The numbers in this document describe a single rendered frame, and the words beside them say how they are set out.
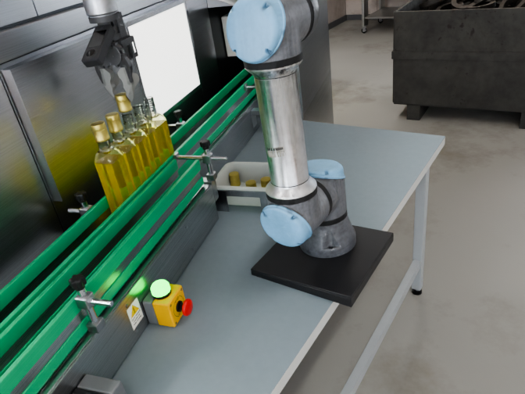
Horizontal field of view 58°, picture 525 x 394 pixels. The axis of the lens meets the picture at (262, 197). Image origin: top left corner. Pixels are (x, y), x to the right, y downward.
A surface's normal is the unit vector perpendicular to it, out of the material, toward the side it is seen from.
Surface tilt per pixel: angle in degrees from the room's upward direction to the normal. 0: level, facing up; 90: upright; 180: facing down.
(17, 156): 90
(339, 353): 0
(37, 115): 90
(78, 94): 90
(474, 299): 0
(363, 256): 3
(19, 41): 90
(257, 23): 81
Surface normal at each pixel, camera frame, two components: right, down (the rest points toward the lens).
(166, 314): -0.29, 0.51
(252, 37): -0.55, 0.35
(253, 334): -0.13, -0.85
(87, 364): 0.95, 0.04
